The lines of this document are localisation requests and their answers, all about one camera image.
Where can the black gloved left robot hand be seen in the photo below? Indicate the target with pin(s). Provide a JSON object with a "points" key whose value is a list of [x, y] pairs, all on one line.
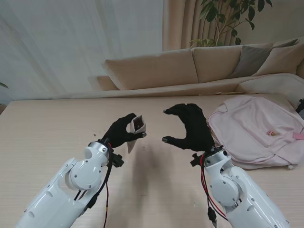
{"points": [[118, 134]]}

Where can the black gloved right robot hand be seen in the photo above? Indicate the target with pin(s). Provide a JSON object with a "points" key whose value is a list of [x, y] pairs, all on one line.
{"points": [[197, 133]]}

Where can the cream fabric glasses pouch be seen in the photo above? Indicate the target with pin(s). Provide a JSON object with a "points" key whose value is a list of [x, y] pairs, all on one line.
{"points": [[131, 146]]}

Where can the pale pink backpack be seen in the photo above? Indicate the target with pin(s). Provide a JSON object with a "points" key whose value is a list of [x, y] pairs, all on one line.
{"points": [[254, 133]]}

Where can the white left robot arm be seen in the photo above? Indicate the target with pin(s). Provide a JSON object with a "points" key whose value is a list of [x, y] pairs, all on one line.
{"points": [[61, 197]]}

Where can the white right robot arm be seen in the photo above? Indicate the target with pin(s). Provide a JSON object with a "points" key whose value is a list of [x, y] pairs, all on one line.
{"points": [[242, 197]]}

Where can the beige sofa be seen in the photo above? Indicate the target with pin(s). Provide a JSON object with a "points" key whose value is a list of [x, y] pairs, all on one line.
{"points": [[154, 71]]}

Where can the grey throw pillow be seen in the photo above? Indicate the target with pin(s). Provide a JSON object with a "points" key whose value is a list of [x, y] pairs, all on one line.
{"points": [[251, 60]]}

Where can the white sheer curtain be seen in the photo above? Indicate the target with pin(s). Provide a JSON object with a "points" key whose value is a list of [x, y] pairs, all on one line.
{"points": [[71, 47]]}

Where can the dark object beside table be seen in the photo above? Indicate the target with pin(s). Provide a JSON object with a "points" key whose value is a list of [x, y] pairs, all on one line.
{"points": [[300, 108]]}

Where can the beige pleated curtain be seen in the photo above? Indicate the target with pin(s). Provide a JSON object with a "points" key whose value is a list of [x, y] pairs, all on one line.
{"points": [[180, 23]]}

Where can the beige throw pillow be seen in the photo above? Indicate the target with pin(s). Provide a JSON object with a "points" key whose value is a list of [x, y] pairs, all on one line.
{"points": [[282, 59]]}

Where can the green leafy indoor plant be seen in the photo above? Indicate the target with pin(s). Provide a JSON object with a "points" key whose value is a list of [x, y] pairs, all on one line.
{"points": [[223, 16]]}

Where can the small green plant leaves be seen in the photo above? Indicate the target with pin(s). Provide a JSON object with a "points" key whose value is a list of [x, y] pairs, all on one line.
{"points": [[3, 85]]}

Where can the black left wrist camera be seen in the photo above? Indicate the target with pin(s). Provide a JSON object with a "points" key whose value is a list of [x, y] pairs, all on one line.
{"points": [[118, 160]]}

